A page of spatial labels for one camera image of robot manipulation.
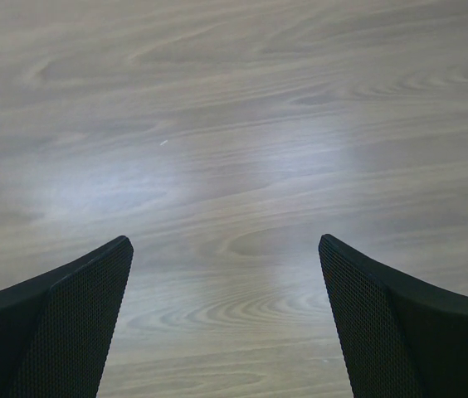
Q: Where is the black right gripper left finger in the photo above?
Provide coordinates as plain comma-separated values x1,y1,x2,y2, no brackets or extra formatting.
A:
0,236,134,397

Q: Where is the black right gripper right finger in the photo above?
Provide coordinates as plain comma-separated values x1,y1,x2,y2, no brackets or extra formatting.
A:
319,234,468,397

